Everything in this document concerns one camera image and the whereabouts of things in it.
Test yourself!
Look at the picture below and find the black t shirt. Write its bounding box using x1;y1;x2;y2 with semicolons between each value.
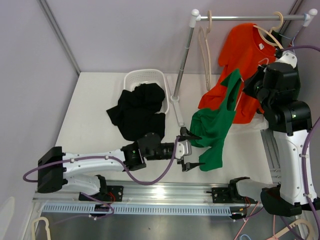
106;83;166;142

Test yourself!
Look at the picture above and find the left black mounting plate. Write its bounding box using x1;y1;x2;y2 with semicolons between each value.
91;185;124;203

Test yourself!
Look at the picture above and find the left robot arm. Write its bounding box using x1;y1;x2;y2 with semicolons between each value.
37;127;201;201

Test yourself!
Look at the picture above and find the slotted cable duct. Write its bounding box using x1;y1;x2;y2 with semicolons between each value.
42;203;232;216

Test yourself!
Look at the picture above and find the dark green t shirt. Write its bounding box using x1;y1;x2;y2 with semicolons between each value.
266;30;282;43

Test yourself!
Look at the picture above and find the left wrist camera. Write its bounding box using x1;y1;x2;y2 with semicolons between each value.
175;140;192;160

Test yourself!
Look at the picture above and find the black mounting plate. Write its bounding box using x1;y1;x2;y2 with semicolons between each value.
206;186;257;204
91;185;124;203

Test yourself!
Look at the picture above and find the pink wire hanger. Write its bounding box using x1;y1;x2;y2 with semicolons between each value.
234;58;269;111

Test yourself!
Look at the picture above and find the beige hanger of orange shirt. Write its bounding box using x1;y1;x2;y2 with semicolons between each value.
252;11;286;51

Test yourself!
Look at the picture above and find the metal clothes rack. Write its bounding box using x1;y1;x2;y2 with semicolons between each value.
169;6;318;127

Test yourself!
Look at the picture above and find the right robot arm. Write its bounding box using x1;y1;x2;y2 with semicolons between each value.
227;62;320;217

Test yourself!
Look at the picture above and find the orange t shirt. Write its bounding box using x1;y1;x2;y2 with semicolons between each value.
198;23;276;110

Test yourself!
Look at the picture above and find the beige hanger bottom right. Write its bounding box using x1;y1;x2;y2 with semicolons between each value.
268;219;316;240

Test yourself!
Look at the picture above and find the pink hanger bottom right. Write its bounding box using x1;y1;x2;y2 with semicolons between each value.
233;199;279;240

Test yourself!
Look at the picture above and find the white printed t shirt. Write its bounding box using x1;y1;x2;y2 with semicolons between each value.
229;115;269;134

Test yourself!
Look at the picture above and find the beige wooden hanger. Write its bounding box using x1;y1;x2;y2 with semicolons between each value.
197;10;212;91

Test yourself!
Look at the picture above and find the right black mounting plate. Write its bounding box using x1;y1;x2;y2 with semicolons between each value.
206;186;257;204

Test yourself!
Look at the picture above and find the beige hanger bottom left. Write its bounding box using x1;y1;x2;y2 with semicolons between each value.
31;216;52;240

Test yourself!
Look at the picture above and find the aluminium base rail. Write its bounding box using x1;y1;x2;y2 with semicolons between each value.
32;177;306;207

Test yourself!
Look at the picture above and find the blue wire hanger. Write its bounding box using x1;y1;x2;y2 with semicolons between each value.
279;30;300;48

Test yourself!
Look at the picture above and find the white perforated plastic basket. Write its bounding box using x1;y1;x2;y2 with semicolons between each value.
123;69;170;115

